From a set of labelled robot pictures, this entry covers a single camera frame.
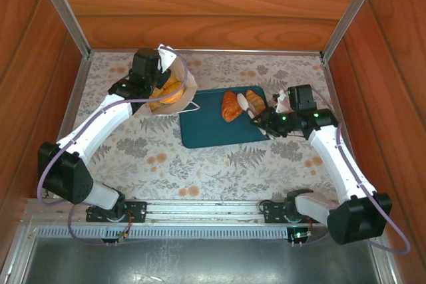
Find orange-brown fake bread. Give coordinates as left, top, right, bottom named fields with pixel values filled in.
left=156, top=70, right=180, bottom=90
left=221, top=90, right=243, bottom=123
left=148, top=80, right=184, bottom=112
left=245, top=88, right=267, bottom=116

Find cream-tipped tongs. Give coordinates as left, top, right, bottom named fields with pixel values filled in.
left=236, top=92, right=278, bottom=141

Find white patterned paper bag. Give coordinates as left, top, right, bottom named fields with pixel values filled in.
left=146, top=53, right=201, bottom=118

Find teal plastic tray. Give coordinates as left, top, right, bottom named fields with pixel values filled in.
left=178, top=85, right=277, bottom=150

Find floral tablecloth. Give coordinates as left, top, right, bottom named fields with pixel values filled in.
left=41, top=51, right=362, bottom=202

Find shiny metal sheet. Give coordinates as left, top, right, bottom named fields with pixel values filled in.
left=23, top=237, right=380, bottom=284

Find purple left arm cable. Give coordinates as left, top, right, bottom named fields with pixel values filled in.
left=36, top=47, right=189, bottom=247

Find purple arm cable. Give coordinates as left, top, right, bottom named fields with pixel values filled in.
left=36, top=47, right=189, bottom=247
left=292, top=87, right=412, bottom=254

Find aluminium frame rail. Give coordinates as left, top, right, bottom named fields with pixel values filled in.
left=37, top=56, right=91, bottom=198
left=321, top=56, right=369, bottom=198
left=89, top=47, right=324, bottom=56

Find aluminium frame post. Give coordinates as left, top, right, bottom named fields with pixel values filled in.
left=31, top=0, right=93, bottom=61
left=321, top=0, right=387, bottom=61

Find wide aluminium base rail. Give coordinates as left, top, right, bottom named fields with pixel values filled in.
left=21, top=197, right=382, bottom=230

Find grey slotted cable duct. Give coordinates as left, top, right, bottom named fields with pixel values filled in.
left=35, top=225, right=292, bottom=241

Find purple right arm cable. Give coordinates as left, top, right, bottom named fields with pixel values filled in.
left=292, top=87, right=412, bottom=254

